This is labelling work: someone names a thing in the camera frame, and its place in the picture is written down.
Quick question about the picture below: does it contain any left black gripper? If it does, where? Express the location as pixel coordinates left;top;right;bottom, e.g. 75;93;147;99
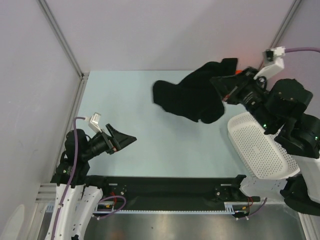
82;122;136;160

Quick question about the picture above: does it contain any black t-shirt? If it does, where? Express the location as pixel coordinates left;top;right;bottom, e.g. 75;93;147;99
152;58;238;124

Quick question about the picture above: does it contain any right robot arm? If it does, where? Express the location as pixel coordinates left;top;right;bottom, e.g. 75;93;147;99
210;67;320;216

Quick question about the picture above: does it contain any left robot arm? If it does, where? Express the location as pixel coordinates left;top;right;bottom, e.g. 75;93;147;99
45;124;137;240

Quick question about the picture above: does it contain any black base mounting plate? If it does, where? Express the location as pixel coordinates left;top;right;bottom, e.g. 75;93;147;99
81;175;260;211

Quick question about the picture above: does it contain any white perforated plastic basket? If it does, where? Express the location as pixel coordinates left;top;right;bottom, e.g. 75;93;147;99
227;112;300;180

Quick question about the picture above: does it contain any left aluminium corner post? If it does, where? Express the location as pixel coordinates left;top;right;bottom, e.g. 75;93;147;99
37;0;85;77

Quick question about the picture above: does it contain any aluminium corner post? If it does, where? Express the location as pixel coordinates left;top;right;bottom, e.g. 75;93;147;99
269;0;304;49
37;0;85;77

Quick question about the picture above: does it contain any white slotted cable duct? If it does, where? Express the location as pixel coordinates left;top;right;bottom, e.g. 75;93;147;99
92;203;249;215

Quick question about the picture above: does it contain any aluminium frame rail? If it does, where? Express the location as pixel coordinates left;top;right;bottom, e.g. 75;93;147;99
35;183;57;203

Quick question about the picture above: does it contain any right aluminium corner post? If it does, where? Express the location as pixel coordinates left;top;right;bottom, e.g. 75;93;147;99
269;0;304;49

